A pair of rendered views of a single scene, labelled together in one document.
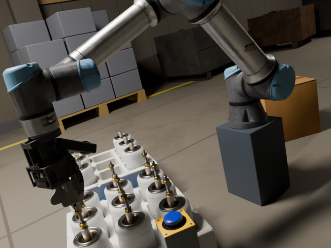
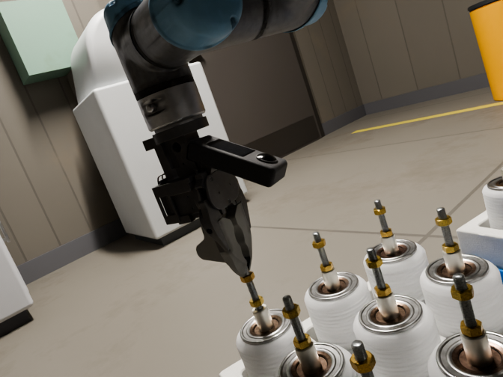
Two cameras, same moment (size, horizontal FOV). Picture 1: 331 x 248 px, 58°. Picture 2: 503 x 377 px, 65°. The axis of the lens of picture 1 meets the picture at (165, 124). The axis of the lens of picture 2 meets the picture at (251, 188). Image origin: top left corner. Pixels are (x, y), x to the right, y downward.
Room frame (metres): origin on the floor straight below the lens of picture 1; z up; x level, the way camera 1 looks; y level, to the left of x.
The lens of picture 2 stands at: (0.67, -0.24, 0.54)
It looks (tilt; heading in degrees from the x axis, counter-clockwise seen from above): 12 degrees down; 84
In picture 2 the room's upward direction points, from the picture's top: 20 degrees counter-clockwise
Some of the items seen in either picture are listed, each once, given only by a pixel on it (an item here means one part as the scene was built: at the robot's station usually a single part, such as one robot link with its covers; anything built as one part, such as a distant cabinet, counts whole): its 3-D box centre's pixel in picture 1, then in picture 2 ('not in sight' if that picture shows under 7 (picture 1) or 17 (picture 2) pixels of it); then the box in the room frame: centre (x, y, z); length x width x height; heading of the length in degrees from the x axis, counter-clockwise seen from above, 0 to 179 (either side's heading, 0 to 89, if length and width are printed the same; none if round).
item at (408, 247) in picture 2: (82, 197); (391, 251); (0.90, 0.32, 0.25); 0.08 x 0.08 x 0.01
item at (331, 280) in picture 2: (83, 210); (331, 278); (0.78, 0.29, 0.26); 0.02 x 0.02 x 0.03
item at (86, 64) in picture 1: (72, 78); (198, 13); (0.72, 0.19, 0.64); 0.11 x 0.11 x 0.08; 26
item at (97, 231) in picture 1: (87, 236); (266, 326); (0.67, 0.26, 0.25); 0.08 x 0.08 x 0.01
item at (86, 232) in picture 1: (86, 232); (263, 318); (0.67, 0.26, 0.26); 0.02 x 0.02 x 0.03
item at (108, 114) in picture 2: not in sight; (150, 126); (0.47, 2.16, 0.61); 0.66 x 0.56 x 1.23; 30
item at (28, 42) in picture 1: (77, 67); not in sight; (3.59, 0.84, 0.57); 1.15 x 0.77 x 1.14; 124
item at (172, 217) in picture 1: (173, 220); not in sight; (0.55, 0.03, 0.32); 0.04 x 0.04 x 0.02
